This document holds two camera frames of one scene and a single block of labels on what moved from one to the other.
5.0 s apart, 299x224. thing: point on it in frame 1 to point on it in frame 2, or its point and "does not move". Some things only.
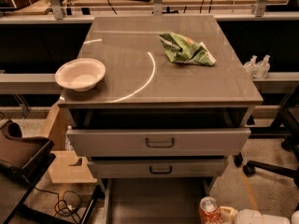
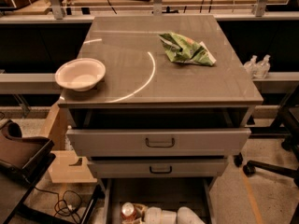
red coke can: x=209 y=210 to x=128 y=212
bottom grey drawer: x=153 y=201 does not move
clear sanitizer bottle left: x=250 y=67 does not move
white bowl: x=79 y=75 does not move
